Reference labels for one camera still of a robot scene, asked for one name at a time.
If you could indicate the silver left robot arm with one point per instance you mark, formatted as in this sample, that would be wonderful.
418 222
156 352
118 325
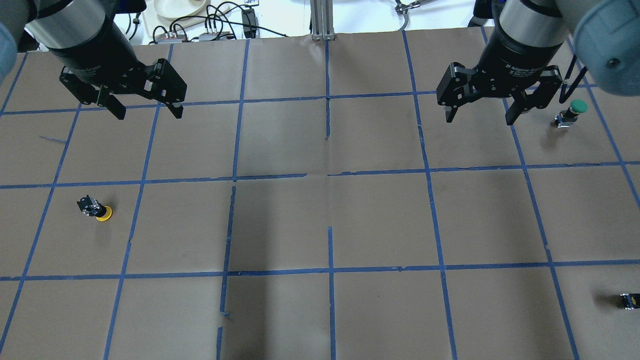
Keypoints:
54 23

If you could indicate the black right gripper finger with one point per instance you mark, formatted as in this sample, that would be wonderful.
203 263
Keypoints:
522 103
450 112

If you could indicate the green push button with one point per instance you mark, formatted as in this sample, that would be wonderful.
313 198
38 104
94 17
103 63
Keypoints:
569 116

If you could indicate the beige plate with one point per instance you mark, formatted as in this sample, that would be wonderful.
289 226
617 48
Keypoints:
174 9

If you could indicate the grey usb hub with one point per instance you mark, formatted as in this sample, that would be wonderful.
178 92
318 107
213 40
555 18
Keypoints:
216 36

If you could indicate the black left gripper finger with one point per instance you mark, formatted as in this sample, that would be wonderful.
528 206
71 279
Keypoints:
176 109
107 100

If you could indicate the yellow push button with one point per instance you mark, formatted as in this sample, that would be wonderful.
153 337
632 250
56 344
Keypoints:
89 206

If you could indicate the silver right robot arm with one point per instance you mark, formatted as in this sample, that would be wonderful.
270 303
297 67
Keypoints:
605 34

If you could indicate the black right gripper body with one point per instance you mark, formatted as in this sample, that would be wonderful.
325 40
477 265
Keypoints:
517 54

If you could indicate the aluminium frame post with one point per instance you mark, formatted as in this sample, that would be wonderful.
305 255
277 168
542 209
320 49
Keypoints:
321 21

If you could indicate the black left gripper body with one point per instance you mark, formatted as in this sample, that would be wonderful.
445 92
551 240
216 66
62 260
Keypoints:
95 54

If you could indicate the black power adapter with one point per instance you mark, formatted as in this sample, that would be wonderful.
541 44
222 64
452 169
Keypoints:
249 21

